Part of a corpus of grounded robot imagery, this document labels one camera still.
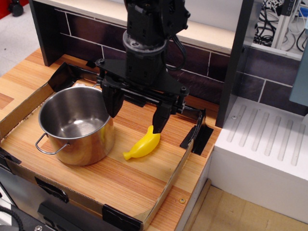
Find salmon sushi toy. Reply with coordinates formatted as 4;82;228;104
73;83;87;87

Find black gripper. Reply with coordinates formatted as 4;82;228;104
95;47;189;134

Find tangled black cables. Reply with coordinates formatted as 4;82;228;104
254;0;308;52

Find yellow toy banana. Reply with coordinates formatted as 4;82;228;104
123;125;161;160

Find cardboard fence with black tape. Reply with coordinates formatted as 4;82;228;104
0;60;207;231

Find black caster wheel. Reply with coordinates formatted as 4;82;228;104
8;0;24;17

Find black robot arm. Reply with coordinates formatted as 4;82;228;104
96;0;190;134

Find stainless steel pot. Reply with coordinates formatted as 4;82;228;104
38;86;115;166

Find white dish drying rack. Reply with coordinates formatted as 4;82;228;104
208;98;308;222

